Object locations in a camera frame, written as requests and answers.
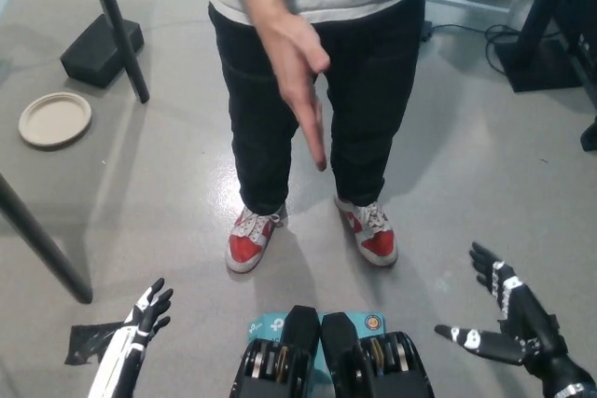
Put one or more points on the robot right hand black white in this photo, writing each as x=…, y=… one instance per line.
x=515, y=305

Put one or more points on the person right hand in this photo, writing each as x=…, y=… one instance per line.
x=294, y=58

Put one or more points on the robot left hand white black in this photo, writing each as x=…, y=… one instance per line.
x=123, y=351

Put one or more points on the person grey shirt black jeans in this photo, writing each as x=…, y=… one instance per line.
x=368, y=90

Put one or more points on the robot left body block black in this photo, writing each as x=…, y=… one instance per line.
x=275, y=370

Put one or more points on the robot body block black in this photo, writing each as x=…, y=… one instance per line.
x=373, y=370
x=275, y=370

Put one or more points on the robot right body block black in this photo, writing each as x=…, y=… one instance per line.
x=373, y=370

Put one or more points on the person left red white sneaker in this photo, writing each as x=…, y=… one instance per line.
x=373, y=235

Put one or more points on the person red white sneaker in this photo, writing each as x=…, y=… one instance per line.
x=249, y=244
x=373, y=235

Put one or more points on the person right red white sneaker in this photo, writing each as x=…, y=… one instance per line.
x=249, y=244

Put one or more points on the black tape patch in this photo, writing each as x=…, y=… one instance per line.
x=88, y=342

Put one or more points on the thick black table leg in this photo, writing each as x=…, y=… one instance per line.
x=42, y=242

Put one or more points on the teal cardboard router box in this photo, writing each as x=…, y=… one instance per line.
x=268, y=325

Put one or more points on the slim black table leg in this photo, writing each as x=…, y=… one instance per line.
x=119, y=25

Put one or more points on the black stand foot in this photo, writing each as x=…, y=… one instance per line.
x=590, y=134

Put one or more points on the black foam block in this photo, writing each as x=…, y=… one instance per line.
x=93, y=50

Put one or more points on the beige paper plate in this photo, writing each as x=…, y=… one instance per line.
x=55, y=120

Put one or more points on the black stand base right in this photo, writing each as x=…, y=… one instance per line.
x=545, y=34

